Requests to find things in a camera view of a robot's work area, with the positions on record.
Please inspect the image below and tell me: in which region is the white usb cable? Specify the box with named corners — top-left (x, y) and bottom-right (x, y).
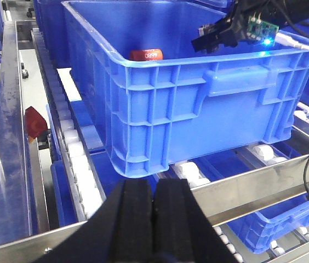
top-left (276, 32), bottom-right (309, 53)

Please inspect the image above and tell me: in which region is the blue target bin on shelf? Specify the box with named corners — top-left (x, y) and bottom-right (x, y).
top-left (62, 1), bottom-right (309, 178)

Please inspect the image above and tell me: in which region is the orange cylindrical capacitor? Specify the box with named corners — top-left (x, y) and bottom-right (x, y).
top-left (129, 49), bottom-right (163, 61)

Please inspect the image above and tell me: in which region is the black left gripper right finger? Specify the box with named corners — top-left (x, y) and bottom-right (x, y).
top-left (151, 179), bottom-right (237, 262)

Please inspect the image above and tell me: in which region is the white roller track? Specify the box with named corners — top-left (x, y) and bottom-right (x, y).
top-left (31, 28), bottom-right (106, 221)

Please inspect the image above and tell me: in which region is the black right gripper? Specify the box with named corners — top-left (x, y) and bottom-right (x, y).
top-left (191, 1), bottom-right (270, 53)

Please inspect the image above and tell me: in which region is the lower shelf blue bin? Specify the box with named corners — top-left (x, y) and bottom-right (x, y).
top-left (227, 194), bottom-right (309, 254)

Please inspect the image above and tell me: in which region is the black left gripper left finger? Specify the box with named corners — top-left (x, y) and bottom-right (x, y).
top-left (36, 179), bottom-right (153, 262)

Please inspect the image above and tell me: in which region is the green circuit board camera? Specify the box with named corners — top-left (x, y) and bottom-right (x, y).
top-left (246, 16), bottom-right (279, 46)

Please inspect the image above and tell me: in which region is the red paper bag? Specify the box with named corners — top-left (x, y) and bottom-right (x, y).
top-left (24, 106), bottom-right (48, 143)

